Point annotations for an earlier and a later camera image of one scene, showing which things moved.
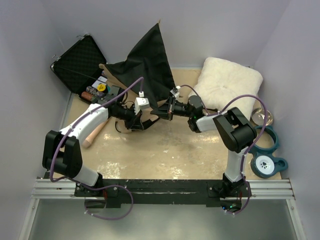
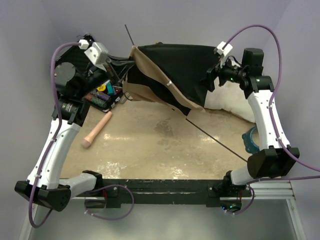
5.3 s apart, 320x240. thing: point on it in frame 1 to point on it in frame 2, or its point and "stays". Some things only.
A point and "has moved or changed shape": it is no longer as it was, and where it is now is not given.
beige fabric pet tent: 146,79 has moved or changed shape
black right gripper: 167,109 to 209,81
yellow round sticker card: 101,87 stays
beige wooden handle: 87,142 stays
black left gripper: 134,123 to 119,67
